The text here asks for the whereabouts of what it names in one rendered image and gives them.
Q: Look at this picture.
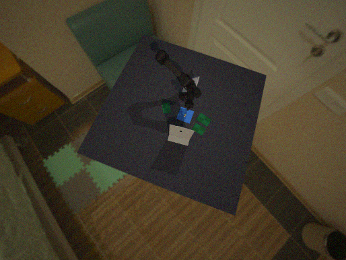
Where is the blue square mat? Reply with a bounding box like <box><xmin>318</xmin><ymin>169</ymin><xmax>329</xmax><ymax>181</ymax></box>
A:
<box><xmin>176</xmin><ymin>107</ymin><xmax>194</xmax><ymax>124</ymax></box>

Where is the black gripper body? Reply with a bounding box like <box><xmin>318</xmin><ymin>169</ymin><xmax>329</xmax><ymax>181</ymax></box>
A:
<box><xmin>185</xmin><ymin>91</ymin><xmax>194</xmax><ymax>108</ymax></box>

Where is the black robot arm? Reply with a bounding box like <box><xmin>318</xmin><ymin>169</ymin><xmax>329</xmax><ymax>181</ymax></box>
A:
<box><xmin>155</xmin><ymin>50</ymin><xmax>202</xmax><ymax>100</ymax></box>

